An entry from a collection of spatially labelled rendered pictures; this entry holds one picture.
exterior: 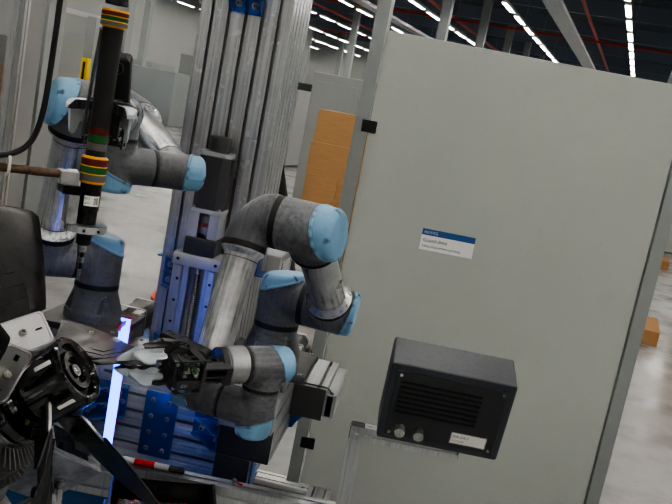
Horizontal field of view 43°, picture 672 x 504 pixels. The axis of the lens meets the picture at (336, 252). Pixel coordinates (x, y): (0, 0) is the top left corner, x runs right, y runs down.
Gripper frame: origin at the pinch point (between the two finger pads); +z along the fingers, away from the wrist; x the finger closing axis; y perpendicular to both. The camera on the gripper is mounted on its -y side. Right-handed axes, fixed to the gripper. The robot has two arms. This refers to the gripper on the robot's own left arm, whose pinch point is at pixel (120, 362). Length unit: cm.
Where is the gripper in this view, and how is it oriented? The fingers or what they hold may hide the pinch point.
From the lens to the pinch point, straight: 165.2
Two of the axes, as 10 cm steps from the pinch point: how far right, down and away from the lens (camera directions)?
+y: 5.2, 3.5, -7.8
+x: -2.4, 9.4, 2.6
